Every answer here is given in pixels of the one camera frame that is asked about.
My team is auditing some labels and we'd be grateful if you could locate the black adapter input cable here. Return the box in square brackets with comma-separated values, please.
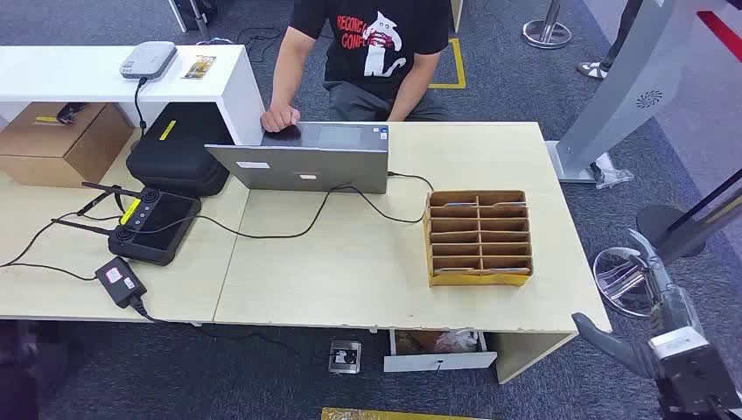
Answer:
[0, 262, 100, 284]

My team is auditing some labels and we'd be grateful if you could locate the white counter shelf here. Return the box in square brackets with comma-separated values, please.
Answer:
[0, 44, 267, 146]

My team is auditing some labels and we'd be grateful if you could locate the person in black shirt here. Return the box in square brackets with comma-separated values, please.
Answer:
[260, 0, 452, 133]

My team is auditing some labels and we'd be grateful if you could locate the small black strap object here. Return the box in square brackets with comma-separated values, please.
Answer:
[56, 102, 90, 125]

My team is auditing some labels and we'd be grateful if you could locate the grey laptop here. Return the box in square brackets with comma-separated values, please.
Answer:
[204, 122, 390, 195]

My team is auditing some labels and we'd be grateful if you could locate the grey metal gate pillar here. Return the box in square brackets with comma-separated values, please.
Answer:
[544, 0, 711, 186]

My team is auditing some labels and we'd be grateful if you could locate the brown cardboard box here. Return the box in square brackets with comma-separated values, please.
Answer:
[0, 102, 136, 189]

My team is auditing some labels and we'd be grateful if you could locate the black controller cable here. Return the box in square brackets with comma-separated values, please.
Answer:
[0, 197, 126, 269]

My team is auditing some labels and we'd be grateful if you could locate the metal floor socket box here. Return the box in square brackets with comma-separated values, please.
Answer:
[327, 339, 362, 375]

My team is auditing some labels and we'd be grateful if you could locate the standing person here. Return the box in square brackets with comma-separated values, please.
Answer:
[577, 0, 645, 81]

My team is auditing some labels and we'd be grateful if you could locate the black device cable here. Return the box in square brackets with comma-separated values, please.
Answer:
[133, 76, 150, 140]

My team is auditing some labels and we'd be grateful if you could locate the crumpled plastic bag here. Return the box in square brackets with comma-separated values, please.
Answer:
[434, 330, 480, 354]

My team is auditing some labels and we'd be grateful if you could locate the black adapter floor cable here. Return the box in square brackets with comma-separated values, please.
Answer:
[129, 297, 332, 369]

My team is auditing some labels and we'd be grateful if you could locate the yellow floor mat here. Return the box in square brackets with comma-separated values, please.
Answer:
[321, 407, 482, 420]

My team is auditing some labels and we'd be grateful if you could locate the black laptop cable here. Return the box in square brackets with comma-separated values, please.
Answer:
[118, 171, 436, 241]

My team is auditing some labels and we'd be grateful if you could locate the person's right hand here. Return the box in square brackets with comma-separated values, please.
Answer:
[260, 104, 302, 134]

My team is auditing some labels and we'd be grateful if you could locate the small printed leaflet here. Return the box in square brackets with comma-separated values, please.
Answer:
[183, 54, 217, 81]

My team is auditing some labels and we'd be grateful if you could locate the grey box-shaped device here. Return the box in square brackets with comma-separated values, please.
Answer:
[120, 40, 179, 81]

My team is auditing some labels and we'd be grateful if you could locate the black controller with antennas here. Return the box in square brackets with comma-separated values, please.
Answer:
[51, 181, 203, 267]

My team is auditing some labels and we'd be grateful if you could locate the white furniture leg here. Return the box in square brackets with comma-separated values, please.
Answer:
[168, 0, 219, 43]

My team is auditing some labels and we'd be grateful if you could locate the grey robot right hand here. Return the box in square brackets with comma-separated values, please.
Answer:
[570, 228, 707, 379]

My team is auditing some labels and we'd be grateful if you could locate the black zip carrying case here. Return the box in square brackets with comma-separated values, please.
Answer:
[125, 102, 236, 199]

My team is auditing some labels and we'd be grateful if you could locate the red barrier strip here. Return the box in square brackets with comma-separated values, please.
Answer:
[695, 10, 742, 64]

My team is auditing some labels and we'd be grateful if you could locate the wooden card organizer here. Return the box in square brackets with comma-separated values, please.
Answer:
[423, 190, 535, 289]

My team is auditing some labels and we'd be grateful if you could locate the white desk drawer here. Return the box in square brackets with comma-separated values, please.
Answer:
[382, 329, 499, 374]

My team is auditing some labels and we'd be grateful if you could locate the chrome stanchion with round base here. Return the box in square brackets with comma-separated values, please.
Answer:
[521, 0, 573, 50]
[592, 193, 742, 319]

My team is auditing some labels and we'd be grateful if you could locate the black power adapter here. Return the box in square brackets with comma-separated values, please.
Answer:
[94, 256, 149, 310]

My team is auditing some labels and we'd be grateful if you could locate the black stanchion with round base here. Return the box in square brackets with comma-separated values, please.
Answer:
[635, 168, 742, 259]

